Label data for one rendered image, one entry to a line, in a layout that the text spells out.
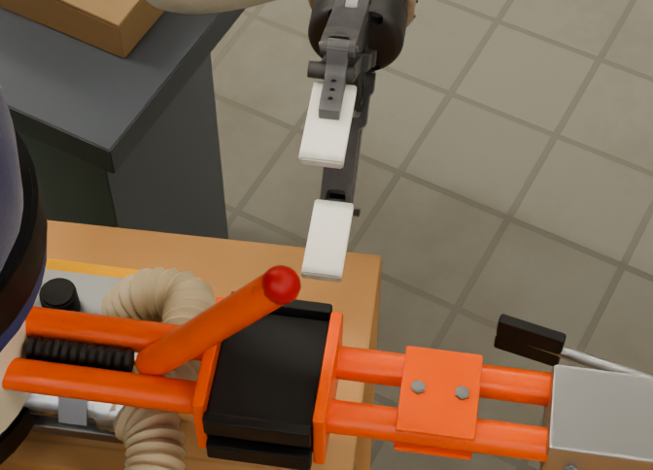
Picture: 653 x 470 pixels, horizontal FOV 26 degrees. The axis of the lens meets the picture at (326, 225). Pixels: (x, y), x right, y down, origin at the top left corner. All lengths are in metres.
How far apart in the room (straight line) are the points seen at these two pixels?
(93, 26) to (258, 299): 0.75
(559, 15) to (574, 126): 0.27
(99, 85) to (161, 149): 0.38
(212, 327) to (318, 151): 0.15
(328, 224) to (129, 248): 0.17
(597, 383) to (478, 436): 0.08
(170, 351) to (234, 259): 0.25
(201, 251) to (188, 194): 0.89
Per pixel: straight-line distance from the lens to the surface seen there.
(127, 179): 1.83
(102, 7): 1.53
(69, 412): 0.99
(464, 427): 0.90
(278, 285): 0.82
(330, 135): 0.95
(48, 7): 1.57
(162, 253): 1.14
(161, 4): 1.28
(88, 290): 1.10
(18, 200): 0.83
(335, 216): 1.08
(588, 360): 0.95
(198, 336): 0.88
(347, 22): 1.00
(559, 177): 2.41
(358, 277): 1.12
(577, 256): 2.32
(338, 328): 0.91
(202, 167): 2.04
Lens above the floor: 1.88
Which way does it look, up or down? 54 degrees down
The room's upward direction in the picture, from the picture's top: straight up
